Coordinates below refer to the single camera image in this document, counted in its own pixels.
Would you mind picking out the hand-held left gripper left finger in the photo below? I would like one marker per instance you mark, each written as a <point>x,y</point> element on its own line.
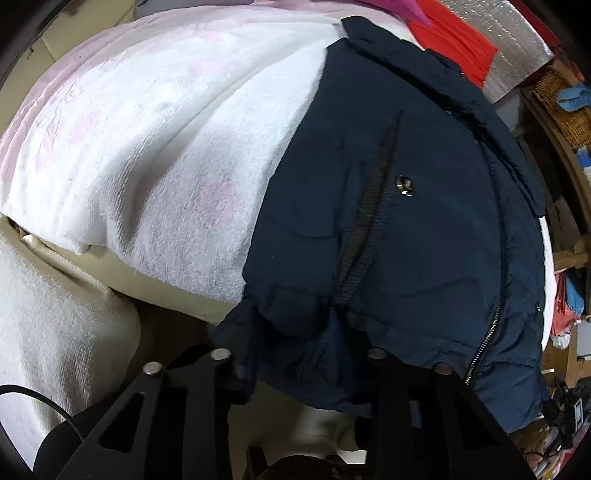
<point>198,378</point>

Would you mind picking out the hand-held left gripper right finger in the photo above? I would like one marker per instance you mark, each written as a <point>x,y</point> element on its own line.
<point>397,392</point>

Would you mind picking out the navy zip jacket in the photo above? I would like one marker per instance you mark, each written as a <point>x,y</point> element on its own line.
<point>415,230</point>

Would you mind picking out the coral pink cloth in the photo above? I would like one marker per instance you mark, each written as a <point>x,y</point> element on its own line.
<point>563,309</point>

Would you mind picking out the white fleece blanket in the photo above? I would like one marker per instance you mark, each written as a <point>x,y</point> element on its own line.
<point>161,138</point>

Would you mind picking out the wooden side table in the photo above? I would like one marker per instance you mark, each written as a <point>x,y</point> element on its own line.
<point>568,184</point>

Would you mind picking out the wicker basket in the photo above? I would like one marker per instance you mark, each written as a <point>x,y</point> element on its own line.
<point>568,124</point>

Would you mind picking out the blue cloth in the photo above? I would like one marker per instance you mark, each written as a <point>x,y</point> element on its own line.
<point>575,98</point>

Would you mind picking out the red pillow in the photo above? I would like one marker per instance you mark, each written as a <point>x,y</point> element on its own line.
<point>457,41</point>

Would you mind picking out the silver foil insulation panel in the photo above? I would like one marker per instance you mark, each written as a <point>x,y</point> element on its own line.
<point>512,41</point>

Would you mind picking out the pink pillow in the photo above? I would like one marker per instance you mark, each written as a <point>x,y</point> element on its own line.
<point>397,7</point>

